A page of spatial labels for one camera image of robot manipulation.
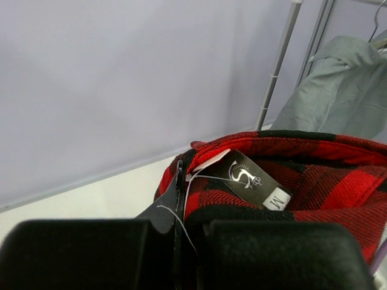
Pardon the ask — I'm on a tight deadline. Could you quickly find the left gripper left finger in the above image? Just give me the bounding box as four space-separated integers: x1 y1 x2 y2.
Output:
1 161 184 289

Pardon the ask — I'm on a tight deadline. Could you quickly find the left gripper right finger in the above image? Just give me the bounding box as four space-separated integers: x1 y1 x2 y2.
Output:
202 221 376 289

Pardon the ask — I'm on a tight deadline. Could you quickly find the red black plaid shirt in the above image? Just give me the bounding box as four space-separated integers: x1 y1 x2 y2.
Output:
155 130 386 263

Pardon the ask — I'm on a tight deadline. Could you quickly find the grey shirt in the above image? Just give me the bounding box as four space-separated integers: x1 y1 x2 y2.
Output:
271 36 386 143

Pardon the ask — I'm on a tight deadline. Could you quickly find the hanger of grey shirt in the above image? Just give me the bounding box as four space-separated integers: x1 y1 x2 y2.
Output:
368 0 386 50

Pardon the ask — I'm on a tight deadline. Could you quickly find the metal clothes rack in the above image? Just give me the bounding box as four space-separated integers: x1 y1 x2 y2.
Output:
253 0 387 131

